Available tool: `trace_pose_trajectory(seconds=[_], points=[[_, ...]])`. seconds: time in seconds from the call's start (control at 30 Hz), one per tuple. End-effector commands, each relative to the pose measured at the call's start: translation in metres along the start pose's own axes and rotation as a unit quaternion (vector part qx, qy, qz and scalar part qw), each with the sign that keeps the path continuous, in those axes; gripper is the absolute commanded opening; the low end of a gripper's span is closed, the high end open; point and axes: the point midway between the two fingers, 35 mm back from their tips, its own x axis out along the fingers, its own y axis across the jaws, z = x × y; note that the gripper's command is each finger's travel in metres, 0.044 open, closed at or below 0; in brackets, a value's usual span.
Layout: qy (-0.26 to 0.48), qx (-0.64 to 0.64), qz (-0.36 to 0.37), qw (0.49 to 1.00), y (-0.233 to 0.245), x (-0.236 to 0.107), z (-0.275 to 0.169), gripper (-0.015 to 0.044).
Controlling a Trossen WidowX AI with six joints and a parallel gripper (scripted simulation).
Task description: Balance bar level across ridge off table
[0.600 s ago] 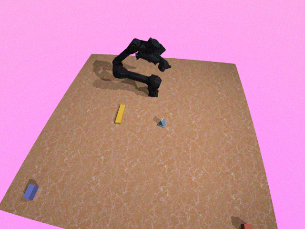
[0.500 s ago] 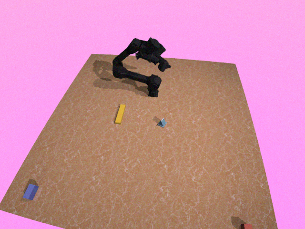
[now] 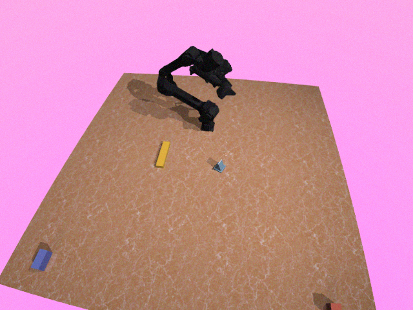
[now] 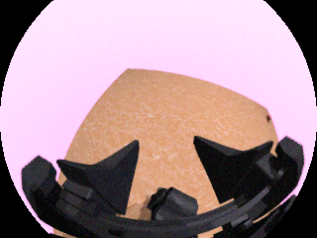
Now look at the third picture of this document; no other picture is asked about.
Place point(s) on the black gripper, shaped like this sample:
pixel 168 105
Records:
pixel 224 86

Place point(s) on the light blue wedge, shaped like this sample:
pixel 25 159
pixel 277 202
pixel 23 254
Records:
pixel 220 167

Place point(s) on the blue rectangular block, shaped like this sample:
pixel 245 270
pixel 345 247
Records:
pixel 41 260

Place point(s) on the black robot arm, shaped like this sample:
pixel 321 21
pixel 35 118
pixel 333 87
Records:
pixel 202 64

